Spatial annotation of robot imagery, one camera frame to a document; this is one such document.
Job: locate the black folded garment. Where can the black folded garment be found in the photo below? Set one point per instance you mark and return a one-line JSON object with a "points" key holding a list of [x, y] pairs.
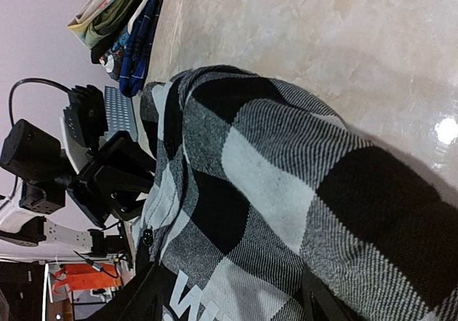
{"points": [[100, 49]]}

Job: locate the light blue plastic basket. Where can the light blue plastic basket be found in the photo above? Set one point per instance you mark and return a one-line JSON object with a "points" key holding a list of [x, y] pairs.
{"points": [[120, 113]]}

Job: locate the blue patterned garment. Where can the blue patterned garment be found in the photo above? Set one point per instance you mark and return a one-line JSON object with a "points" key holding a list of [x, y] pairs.
{"points": [[127, 60]]}

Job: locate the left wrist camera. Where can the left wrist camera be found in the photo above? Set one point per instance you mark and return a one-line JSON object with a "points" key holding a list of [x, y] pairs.
{"points": [[92, 242]]}

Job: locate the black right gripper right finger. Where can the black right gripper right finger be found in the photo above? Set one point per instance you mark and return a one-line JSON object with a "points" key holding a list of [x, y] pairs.
{"points": [[320, 303]]}

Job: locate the floral pastel cloth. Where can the floral pastel cloth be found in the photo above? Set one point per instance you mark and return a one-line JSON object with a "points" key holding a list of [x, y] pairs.
{"points": [[80, 23]]}

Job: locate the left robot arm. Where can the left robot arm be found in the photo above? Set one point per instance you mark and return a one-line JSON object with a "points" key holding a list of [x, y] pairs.
{"points": [[46, 167]]}

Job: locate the orange background object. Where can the orange background object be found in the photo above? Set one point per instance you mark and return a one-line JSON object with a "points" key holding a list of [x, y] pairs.
{"points": [[82, 276]]}

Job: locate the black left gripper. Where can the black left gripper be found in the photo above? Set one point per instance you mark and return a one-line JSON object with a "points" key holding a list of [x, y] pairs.
{"points": [[112, 181]]}

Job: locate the black white checkered shirt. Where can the black white checkered shirt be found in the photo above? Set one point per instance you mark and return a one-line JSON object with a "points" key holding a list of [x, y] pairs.
{"points": [[257, 178]]}

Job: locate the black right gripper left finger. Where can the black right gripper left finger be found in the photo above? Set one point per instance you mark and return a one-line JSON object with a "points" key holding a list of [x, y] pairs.
{"points": [[141, 299]]}

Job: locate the green folded garment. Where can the green folded garment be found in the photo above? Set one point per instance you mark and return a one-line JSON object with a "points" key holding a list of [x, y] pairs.
{"points": [[106, 23]]}

